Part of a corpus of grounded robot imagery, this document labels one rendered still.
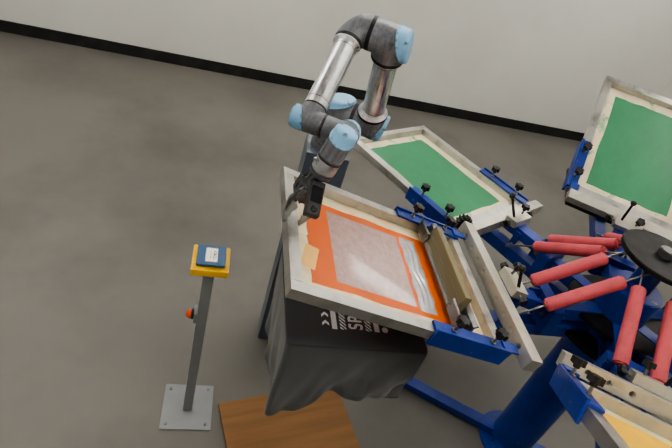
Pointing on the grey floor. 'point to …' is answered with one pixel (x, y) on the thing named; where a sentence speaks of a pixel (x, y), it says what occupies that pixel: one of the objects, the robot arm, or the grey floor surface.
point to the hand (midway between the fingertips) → (291, 222)
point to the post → (190, 403)
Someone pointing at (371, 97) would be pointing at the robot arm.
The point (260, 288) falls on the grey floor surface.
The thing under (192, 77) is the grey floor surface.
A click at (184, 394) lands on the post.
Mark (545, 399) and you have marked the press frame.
